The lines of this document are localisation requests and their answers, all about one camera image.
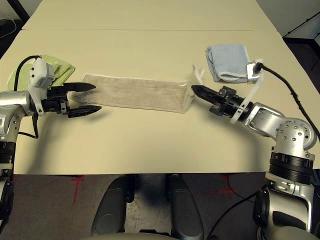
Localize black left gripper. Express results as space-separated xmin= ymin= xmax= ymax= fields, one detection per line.
xmin=41 ymin=81 xmax=102 ymax=119

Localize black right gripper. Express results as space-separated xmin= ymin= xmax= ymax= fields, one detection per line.
xmin=191 ymin=84 xmax=247 ymax=118

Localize beige towel with white trim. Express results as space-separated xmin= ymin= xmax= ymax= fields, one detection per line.
xmin=79 ymin=63 xmax=206 ymax=115

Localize folded green towel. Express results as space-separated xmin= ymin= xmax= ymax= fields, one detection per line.
xmin=6 ymin=54 xmax=76 ymax=90

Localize folded light blue towel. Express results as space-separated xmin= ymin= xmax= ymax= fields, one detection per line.
xmin=205 ymin=44 xmax=251 ymax=83

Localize black side table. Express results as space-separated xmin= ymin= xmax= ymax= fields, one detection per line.
xmin=282 ymin=36 xmax=320 ymax=76

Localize grey left robot leg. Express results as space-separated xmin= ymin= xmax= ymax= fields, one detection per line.
xmin=91 ymin=174 xmax=137 ymax=237

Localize grey robot leg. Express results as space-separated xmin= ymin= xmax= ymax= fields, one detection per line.
xmin=166 ymin=172 xmax=205 ymax=240
xmin=91 ymin=174 xmax=137 ymax=237

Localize grey right robot leg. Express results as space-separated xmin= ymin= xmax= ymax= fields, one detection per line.
xmin=166 ymin=172 xmax=205 ymax=240

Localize black tripod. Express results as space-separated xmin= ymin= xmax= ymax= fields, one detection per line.
xmin=288 ymin=11 xmax=320 ymax=35

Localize beige robot waist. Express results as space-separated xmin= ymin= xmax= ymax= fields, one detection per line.
xmin=86 ymin=232 xmax=176 ymax=240

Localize grey sneaker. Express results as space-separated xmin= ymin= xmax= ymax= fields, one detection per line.
xmin=256 ymin=224 xmax=270 ymax=240

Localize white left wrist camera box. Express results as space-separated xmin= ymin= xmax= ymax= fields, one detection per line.
xmin=26 ymin=58 xmax=56 ymax=116

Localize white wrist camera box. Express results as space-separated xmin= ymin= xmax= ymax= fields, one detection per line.
xmin=229 ymin=58 xmax=265 ymax=125
xmin=26 ymin=58 xmax=56 ymax=116

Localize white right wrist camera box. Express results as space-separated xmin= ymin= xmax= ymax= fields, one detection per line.
xmin=229 ymin=58 xmax=265 ymax=125

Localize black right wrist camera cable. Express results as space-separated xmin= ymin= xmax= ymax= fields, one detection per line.
xmin=209 ymin=62 xmax=320 ymax=240

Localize black table frame leg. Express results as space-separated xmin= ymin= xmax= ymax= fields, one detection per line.
xmin=14 ymin=0 xmax=31 ymax=23

